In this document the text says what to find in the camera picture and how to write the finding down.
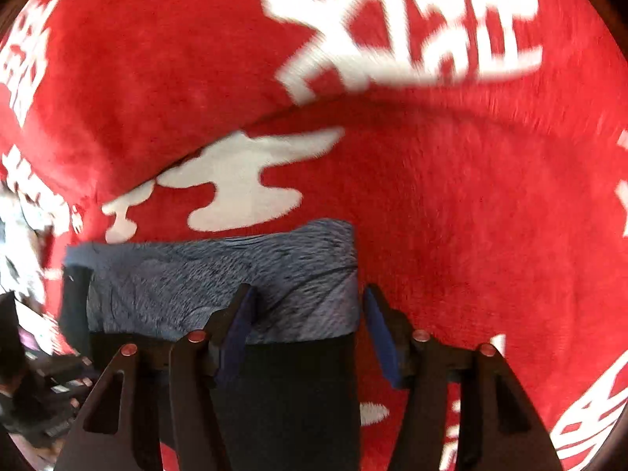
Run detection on black pants grey waistband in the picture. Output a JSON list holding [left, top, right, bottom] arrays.
[[58, 219, 360, 470]]

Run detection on dark clutter beside bed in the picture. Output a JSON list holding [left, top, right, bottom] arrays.
[[1, 292, 97, 470]]

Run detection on red blanket white characters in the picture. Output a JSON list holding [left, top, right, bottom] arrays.
[[1, 0, 627, 470]]

